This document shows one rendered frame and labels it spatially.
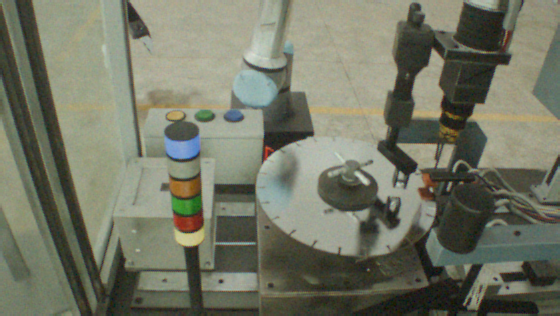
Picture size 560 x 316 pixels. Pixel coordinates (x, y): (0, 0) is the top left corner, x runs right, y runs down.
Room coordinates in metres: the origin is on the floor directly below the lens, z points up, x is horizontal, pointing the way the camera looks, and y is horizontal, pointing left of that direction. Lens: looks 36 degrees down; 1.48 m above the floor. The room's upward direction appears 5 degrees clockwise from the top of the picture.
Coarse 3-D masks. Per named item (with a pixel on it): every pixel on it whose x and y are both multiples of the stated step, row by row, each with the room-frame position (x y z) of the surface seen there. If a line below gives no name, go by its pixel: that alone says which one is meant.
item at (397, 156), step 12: (396, 36) 0.69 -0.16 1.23; (396, 132) 0.68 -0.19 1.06; (384, 144) 0.69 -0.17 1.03; (396, 144) 0.68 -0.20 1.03; (384, 156) 0.68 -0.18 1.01; (396, 156) 0.65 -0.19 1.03; (408, 156) 0.66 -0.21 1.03; (396, 168) 0.65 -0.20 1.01; (408, 168) 0.63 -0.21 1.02; (396, 180) 0.64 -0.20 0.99; (408, 180) 0.64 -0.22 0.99
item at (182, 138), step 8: (168, 128) 0.48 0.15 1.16; (176, 128) 0.48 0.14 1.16; (184, 128) 0.48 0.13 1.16; (192, 128) 0.49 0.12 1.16; (168, 136) 0.46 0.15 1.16; (176, 136) 0.47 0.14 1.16; (184, 136) 0.47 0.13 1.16; (192, 136) 0.47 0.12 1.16; (168, 144) 0.46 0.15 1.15; (176, 144) 0.46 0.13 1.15; (184, 144) 0.46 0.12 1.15; (192, 144) 0.47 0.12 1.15; (168, 152) 0.46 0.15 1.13; (176, 152) 0.46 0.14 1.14; (184, 152) 0.46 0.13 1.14; (192, 152) 0.47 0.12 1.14
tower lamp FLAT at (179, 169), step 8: (168, 160) 0.47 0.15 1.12; (176, 160) 0.46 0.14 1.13; (184, 160) 0.46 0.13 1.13; (192, 160) 0.46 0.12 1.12; (200, 160) 0.48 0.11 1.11; (168, 168) 0.47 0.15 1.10; (176, 168) 0.46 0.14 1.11; (184, 168) 0.46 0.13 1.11; (192, 168) 0.46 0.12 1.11; (200, 168) 0.48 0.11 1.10; (176, 176) 0.46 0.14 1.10; (184, 176) 0.46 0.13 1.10; (192, 176) 0.46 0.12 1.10
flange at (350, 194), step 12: (336, 168) 0.69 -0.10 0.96; (324, 180) 0.65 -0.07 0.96; (336, 180) 0.65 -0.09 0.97; (360, 180) 0.64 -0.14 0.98; (372, 180) 0.67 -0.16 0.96; (324, 192) 0.62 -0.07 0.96; (336, 192) 0.62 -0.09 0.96; (348, 192) 0.62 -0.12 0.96; (360, 192) 0.63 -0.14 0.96; (372, 192) 0.63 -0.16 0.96; (336, 204) 0.60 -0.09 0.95; (348, 204) 0.60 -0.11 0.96; (360, 204) 0.60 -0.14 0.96
